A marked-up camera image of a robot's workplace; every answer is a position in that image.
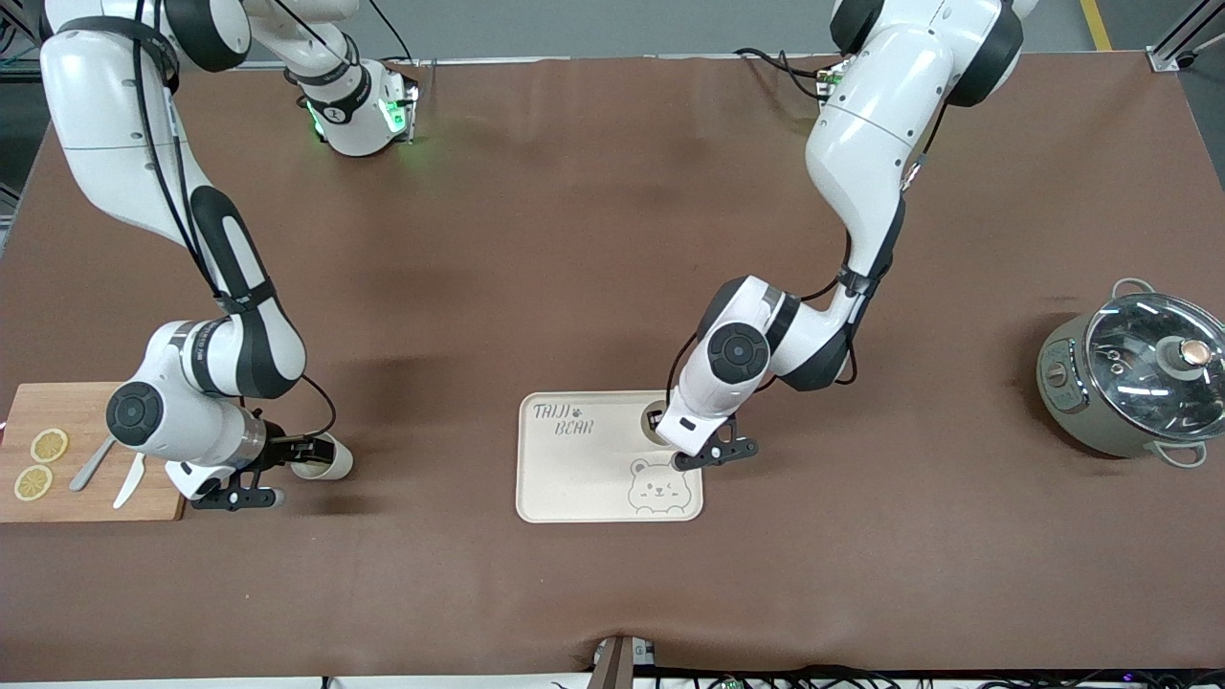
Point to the grey electric cooking pot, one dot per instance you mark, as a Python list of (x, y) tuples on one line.
[(1072, 402)]

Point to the cream bear print tray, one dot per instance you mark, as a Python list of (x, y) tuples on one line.
[(574, 478)]

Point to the brown table cover mat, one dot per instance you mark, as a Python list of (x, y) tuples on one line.
[(536, 268)]

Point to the white plastic cup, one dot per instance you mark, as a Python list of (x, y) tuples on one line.
[(337, 466), (644, 431)]

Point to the aluminium frame profile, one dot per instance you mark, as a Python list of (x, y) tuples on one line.
[(1187, 38)]

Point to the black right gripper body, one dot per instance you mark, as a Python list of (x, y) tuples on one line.
[(280, 447)]

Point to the glass pot lid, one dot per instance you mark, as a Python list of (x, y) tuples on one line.
[(1148, 354)]

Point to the wooden cutting board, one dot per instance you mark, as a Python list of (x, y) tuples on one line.
[(96, 421)]

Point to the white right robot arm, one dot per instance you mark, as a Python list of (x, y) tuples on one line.
[(115, 124)]

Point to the white plastic knife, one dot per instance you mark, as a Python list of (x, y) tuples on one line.
[(129, 483)]

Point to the dried lemon slice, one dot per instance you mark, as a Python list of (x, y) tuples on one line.
[(50, 445), (33, 482)]

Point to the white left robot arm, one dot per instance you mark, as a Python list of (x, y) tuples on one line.
[(880, 105)]

